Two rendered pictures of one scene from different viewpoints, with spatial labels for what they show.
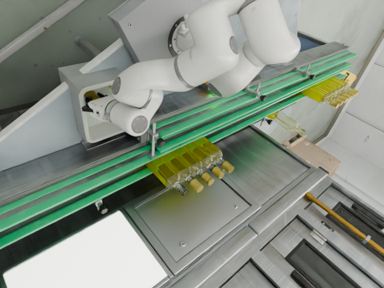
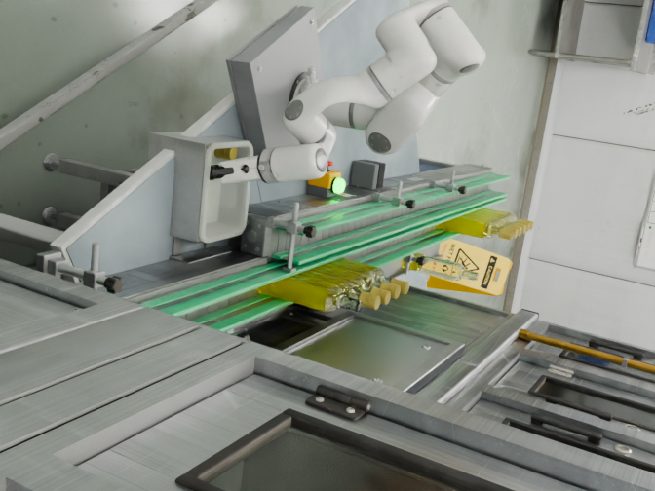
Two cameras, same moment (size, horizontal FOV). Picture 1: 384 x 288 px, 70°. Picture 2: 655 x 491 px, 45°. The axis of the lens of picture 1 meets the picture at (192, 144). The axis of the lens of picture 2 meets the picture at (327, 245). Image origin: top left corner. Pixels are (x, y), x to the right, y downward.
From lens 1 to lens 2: 118 cm
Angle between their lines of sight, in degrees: 30
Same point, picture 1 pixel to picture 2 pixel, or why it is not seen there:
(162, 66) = (353, 79)
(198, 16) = (395, 21)
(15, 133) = (111, 214)
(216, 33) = (415, 34)
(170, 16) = (292, 68)
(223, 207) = (409, 348)
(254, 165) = (422, 319)
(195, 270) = not seen: hidden behind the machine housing
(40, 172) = (143, 280)
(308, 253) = (557, 387)
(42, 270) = not seen: hidden behind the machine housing
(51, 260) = not seen: hidden behind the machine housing
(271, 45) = (464, 46)
